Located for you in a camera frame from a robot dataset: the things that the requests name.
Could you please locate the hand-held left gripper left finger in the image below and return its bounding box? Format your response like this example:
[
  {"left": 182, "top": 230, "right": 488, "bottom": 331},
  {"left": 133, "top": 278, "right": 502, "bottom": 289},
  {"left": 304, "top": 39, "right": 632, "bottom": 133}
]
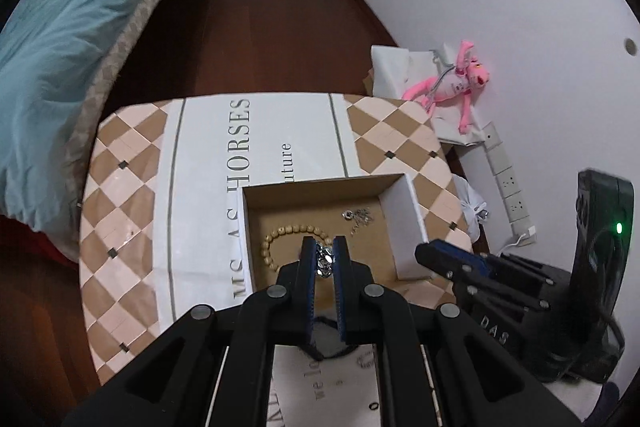
[{"left": 62, "top": 237, "right": 318, "bottom": 427}]

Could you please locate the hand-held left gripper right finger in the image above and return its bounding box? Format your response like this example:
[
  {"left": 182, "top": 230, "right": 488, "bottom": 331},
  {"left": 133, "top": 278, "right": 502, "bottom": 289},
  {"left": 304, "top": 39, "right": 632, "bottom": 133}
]
[{"left": 332, "top": 235, "right": 585, "bottom": 427}]

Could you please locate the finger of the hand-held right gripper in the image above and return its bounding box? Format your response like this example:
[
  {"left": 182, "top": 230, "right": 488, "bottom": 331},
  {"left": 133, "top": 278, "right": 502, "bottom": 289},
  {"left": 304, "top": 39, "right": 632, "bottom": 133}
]
[
  {"left": 450, "top": 278, "right": 552, "bottom": 314},
  {"left": 414, "top": 239, "right": 555, "bottom": 288}
]

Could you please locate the silver chain bracelet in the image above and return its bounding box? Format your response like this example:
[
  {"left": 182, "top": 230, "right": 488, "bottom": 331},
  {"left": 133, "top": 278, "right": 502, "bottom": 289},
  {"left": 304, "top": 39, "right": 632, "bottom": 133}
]
[{"left": 314, "top": 243, "right": 335, "bottom": 279}]

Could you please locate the shallow cardboard box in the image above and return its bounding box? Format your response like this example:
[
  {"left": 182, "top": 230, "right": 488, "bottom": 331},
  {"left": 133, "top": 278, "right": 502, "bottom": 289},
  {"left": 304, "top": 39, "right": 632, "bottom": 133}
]
[{"left": 241, "top": 173, "right": 434, "bottom": 296}]

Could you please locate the white plastic bag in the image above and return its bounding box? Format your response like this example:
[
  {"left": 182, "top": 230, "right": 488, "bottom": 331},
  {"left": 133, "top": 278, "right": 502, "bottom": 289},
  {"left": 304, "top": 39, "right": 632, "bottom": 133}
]
[{"left": 452, "top": 174, "right": 492, "bottom": 242}]

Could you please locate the white power strip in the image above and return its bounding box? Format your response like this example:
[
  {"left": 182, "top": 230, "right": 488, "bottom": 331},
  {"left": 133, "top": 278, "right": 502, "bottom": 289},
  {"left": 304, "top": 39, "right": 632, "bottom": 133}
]
[{"left": 482, "top": 122, "right": 532, "bottom": 229}]

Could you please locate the checkered printed tablecloth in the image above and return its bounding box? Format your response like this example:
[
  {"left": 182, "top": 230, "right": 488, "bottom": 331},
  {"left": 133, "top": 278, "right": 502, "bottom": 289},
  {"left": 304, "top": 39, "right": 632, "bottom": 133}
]
[{"left": 79, "top": 93, "right": 474, "bottom": 427}]

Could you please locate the pink plush toy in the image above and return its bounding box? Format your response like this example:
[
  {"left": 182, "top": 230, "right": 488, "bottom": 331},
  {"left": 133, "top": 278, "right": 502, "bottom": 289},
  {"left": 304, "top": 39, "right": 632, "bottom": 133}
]
[{"left": 402, "top": 39, "right": 494, "bottom": 134}]

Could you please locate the white paper bag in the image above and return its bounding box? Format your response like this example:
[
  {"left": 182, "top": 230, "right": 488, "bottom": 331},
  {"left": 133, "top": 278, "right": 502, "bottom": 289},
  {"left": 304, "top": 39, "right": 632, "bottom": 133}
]
[{"left": 370, "top": 44, "right": 495, "bottom": 148}]

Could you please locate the red cloth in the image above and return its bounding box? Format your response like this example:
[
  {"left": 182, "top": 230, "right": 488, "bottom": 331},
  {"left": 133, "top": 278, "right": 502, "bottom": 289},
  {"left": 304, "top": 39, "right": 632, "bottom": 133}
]
[{"left": 0, "top": 213, "right": 81, "bottom": 264}]

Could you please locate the beige woven mattress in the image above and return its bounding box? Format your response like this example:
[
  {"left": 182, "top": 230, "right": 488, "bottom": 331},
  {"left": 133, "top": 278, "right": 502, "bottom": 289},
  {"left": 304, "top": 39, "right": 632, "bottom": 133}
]
[{"left": 64, "top": 0, "right": 217, "bottom": 212}]

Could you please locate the light blue fuzzy blanket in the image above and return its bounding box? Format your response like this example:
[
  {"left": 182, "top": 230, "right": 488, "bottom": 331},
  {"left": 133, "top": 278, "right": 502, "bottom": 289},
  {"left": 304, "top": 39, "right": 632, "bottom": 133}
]
[{"left": 0, "top": 0, "right": 222, "bottom": 229}]

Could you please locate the wooden bead bracelet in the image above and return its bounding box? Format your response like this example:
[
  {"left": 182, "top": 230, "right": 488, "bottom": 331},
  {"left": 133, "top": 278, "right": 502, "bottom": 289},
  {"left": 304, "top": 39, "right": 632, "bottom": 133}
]
[{"left": 259, "top": 224, "right": 334, "bottom": 275}]

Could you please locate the white charger plug with cable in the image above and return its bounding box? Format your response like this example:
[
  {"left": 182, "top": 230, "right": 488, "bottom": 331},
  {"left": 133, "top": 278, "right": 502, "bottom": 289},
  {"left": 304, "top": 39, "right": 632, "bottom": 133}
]
[{"left": 492, "top": 226, "right": 539, "bottom": 258}]

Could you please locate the small silver charm chain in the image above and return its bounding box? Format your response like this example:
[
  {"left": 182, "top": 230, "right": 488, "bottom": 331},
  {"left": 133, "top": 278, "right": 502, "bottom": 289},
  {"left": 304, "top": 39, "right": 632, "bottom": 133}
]
[{"left": 342, "top": 206, "right": 376, "bottom": 237}]

